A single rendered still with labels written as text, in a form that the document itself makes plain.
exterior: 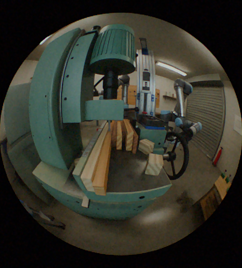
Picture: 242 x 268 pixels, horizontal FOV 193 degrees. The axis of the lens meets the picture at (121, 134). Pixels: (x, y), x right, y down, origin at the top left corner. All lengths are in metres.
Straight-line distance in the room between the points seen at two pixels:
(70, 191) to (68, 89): 0.34
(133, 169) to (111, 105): 0.20
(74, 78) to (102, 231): 1.20
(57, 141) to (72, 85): 0.19
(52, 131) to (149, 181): 0.32
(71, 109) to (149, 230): 1.22
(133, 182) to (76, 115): 0.25
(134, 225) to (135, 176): 0.92
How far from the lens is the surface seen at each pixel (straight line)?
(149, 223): 1.12
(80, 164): 0.16
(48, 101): 0.29
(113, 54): 0.27
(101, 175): 0.15
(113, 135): 0.29
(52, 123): 0.29
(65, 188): 0.33
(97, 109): 0.27
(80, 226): 1.14
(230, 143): 2.97
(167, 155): 0.46
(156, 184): 0.20
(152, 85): 1.13
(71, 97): 0.28
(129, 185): 0.18
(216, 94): 3.32
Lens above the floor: 1.06
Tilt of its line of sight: 21 degrees down
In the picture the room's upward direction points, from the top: 3 degrees clockwise
